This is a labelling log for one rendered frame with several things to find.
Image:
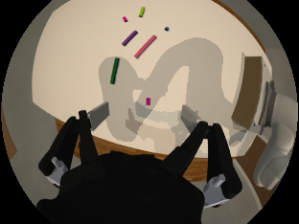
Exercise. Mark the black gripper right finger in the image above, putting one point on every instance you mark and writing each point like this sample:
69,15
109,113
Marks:
224,182

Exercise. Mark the purple rod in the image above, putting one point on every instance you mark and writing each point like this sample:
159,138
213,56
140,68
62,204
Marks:
129,38

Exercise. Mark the pink rod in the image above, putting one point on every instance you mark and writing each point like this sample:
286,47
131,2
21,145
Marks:
145,46

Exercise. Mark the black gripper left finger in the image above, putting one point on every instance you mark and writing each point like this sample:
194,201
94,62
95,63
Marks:
58,159

